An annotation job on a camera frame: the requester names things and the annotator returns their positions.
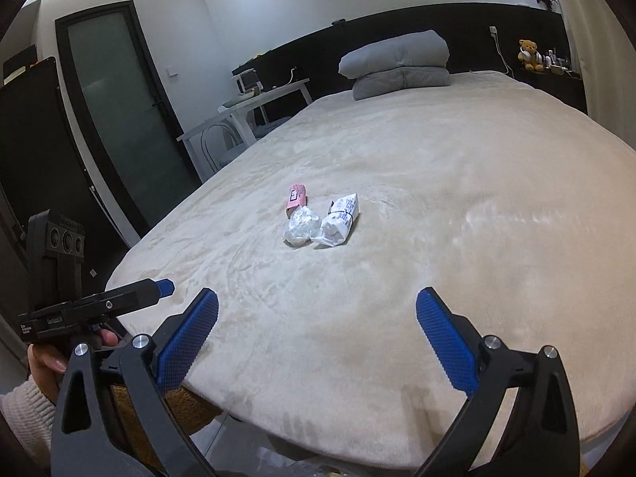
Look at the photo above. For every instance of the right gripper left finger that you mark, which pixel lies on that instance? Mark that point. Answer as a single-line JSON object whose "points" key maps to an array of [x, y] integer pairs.
{"points": [[148, 367]]}

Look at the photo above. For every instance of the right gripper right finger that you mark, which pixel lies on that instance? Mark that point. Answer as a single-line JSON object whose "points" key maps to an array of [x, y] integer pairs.
{"points": [[541, 437]]}

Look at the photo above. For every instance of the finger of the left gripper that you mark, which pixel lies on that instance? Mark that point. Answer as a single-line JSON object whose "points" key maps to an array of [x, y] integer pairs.
{"points": [[128, 298]]}

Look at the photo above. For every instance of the clear bag white tissue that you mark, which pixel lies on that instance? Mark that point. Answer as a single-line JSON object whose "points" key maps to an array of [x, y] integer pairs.
{"points": [[303, 226]]}

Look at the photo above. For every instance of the small pink carton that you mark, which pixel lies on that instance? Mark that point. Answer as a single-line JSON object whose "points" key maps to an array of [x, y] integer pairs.
{"points": [[297, 198]]}

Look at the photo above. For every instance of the white paper bag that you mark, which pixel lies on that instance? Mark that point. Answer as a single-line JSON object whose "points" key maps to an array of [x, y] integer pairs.
{"points": [[336, 226]]}

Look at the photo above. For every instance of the left forearm beige sleeve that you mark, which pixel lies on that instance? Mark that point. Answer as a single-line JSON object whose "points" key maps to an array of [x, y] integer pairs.
{"points": [[30, 415]]}

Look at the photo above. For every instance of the left bare hand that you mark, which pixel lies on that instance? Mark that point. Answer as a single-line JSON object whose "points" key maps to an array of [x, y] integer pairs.
{"points": [[47, 367]]}

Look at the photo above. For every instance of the dark glass door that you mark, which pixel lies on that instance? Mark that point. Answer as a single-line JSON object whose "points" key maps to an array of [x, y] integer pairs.
{"points": [[123, 112]]}

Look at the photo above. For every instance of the white chair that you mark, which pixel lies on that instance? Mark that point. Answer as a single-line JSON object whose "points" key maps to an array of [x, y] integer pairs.
{"points": [[235, 146]]}

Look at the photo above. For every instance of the white desk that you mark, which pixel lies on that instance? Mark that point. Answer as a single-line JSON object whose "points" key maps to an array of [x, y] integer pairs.
{"points": [[237, 115]]}

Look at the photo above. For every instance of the bed with beige blanket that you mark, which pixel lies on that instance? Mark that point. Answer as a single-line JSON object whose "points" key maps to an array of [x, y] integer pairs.
{"points": [[517, 209]]}

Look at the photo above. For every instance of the small white appliance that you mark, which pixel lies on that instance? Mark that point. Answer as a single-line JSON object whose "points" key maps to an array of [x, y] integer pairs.
{"points": [[248, 82]]}

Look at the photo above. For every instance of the black nightstand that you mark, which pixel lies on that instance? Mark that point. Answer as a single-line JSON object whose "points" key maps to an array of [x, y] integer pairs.
{"points": [[565, 88]]}

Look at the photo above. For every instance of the teddy bear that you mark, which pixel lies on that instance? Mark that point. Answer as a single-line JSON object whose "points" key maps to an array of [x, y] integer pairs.
{"points": [[529, 56]]}

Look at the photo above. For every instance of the grey folded pillow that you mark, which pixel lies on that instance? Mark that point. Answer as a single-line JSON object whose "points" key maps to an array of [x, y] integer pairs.
{"points": [[415, 60]]}

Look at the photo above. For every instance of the black headboard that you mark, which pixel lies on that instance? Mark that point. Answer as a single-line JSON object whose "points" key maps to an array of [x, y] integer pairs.
{"points": [[459, 37]]}

